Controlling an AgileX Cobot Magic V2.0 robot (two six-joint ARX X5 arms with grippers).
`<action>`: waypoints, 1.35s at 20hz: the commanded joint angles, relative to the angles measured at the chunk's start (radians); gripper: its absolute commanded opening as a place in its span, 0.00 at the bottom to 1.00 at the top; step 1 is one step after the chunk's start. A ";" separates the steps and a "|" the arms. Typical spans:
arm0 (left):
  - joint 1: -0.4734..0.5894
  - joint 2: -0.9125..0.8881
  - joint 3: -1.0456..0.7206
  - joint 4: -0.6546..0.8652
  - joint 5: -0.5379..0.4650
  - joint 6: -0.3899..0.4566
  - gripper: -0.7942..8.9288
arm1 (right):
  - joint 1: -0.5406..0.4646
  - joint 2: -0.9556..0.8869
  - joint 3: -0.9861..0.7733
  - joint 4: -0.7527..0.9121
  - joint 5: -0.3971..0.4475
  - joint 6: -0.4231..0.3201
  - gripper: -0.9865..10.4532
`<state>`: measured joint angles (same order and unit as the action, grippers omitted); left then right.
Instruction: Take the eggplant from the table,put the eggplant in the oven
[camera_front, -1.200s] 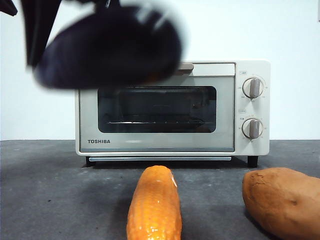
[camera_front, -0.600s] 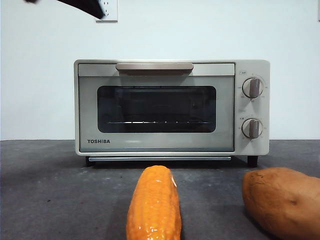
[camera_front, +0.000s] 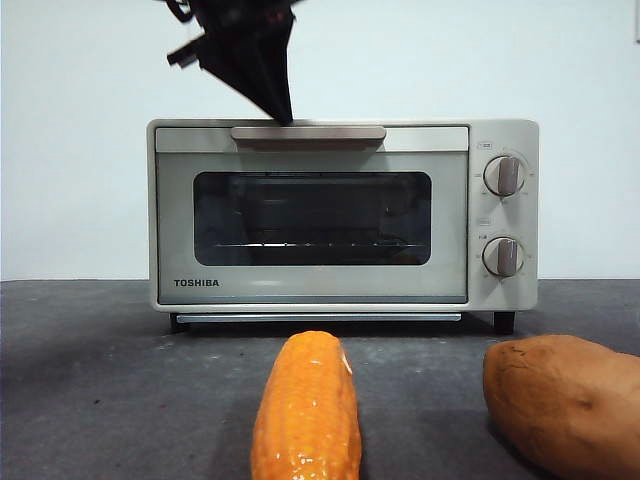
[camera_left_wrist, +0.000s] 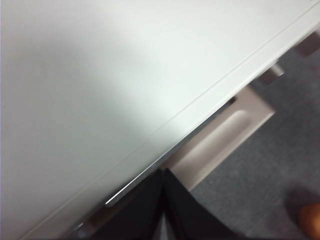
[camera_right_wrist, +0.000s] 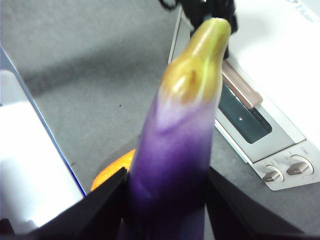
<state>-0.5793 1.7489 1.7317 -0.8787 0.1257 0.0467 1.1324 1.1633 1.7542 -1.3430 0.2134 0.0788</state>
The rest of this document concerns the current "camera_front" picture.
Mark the orange corn cob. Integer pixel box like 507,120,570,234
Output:
249,330,362,480

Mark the cream oven knob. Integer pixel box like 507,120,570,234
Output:
483,155,526,197
482,236,526,278

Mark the brown sweet potato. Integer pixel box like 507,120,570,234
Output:
482,335,640,480

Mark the cream Toshiba toaster oven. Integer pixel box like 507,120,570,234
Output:
146,118,540,335

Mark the glass oven door with handle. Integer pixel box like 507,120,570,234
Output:
154,125,470,305

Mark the silver oven crumb tray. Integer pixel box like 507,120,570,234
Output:
174,313,463,324

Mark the metal oven wire rack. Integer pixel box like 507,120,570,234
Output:
207,241,419,250

